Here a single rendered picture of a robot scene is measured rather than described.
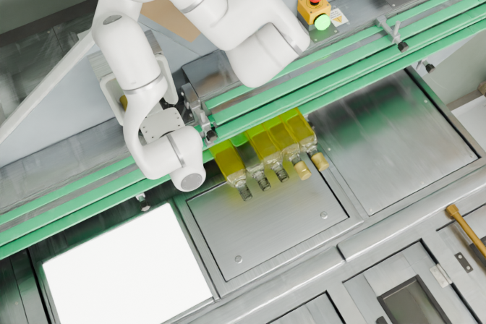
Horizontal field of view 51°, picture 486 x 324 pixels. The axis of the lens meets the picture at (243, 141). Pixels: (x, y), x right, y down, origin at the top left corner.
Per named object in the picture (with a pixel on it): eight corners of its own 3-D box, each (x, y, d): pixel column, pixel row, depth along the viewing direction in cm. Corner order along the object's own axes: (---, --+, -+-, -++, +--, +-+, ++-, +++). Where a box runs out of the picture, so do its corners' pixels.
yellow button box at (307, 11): (296, 15, 150) (308, 32, 147) (296, -4, 143) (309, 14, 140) (316, 6, 151) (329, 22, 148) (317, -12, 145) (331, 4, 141)
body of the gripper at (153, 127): (157, 165, 120) (143, 137, 128) (196, 147, 122) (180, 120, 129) (148, 145, 115) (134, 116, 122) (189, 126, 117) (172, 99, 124)
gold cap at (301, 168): (293, 169, 145) (301, 181, 143) (293, 164, 142) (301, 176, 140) (304, 164, 146) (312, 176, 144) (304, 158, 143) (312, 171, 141)
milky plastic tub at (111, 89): (111, 106, 143) (122, 129, 139) (86, 56, 124) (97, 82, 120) (168, 81, 146) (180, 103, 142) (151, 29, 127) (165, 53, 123)
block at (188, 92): (183, 105, 148) (193, 123, 145) (178, 86, 140) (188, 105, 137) (194, 100, 149) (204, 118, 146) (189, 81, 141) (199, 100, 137)
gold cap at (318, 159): (310, 161, 146) (318, 173, 144) (311, 155, 143) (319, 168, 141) (321, 155, 147) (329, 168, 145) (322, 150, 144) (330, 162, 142)
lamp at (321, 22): (312, 27, 146) (317, 34, 145) (313, 16, 142) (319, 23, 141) (325, 21, 147) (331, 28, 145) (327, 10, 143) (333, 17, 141)
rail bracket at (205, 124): (194, 126, 147) (212, 160, 141) (185, 93, 132) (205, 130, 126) (203, 121, 147) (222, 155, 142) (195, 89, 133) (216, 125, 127)
